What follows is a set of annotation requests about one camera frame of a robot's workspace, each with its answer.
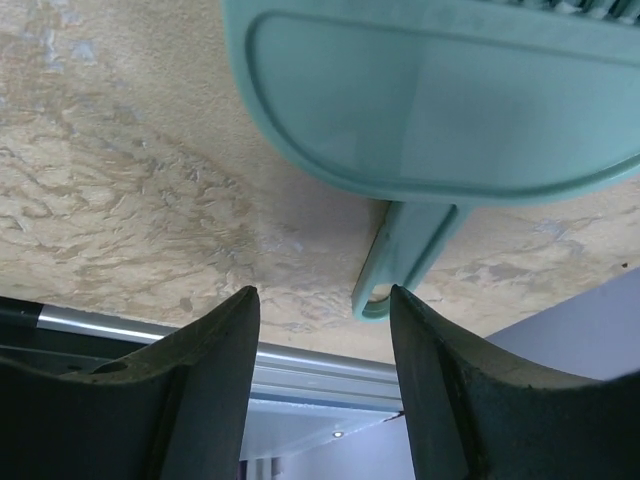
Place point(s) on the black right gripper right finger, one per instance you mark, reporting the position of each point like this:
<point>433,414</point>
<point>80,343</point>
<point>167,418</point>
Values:
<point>476,411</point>

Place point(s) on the teal hand brush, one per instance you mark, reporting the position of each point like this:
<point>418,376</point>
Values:
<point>440,107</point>

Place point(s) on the aluminium table frame rail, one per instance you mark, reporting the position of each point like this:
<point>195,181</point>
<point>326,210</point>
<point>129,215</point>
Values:
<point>280,365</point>

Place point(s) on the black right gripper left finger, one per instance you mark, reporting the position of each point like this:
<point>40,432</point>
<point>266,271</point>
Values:
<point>76,407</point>

